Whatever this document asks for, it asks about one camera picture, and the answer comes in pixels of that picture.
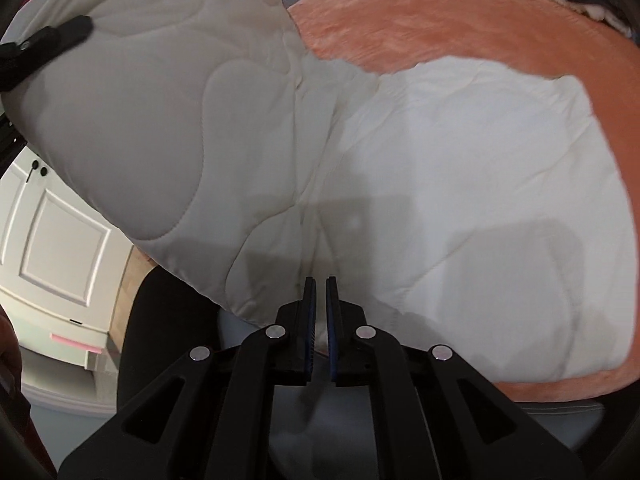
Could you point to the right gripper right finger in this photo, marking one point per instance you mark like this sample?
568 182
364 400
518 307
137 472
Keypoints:
434 415

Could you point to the cream quilted jacket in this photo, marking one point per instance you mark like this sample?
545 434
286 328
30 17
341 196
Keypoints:
458 201

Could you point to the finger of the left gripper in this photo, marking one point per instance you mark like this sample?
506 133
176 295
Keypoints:
20 61

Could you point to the orange plush bedspread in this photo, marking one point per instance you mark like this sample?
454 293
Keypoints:
531 36

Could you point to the white panelled wardrobe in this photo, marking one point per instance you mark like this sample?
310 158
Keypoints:
61 268

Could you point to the cream white garment pile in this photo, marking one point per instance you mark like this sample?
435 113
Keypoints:
599 13

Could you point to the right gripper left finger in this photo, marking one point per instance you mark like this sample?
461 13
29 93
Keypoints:
208 416

